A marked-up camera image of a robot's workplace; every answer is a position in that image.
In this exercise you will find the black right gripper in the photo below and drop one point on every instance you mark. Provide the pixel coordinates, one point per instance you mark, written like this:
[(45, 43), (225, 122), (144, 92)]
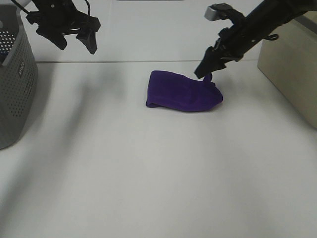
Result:
[(235, 41)]

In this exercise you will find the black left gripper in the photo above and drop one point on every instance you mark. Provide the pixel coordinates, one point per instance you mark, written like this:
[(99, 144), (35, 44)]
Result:
[(59, 18)]

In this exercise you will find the purple towel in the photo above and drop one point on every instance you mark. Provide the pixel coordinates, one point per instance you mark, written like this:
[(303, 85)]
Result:
[(178, 92)]

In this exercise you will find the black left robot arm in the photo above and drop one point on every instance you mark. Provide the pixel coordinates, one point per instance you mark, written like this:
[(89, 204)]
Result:
[(58, 18)]

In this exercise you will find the grey perforated laundry basket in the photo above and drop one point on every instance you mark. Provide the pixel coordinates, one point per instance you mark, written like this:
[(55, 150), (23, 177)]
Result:
[(18, 75)]

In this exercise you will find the beige storage bin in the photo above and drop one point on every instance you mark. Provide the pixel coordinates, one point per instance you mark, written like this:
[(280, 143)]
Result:
[(290, 63)]

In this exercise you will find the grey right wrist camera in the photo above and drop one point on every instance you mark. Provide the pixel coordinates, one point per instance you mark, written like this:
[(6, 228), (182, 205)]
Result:
[(219, 11)]

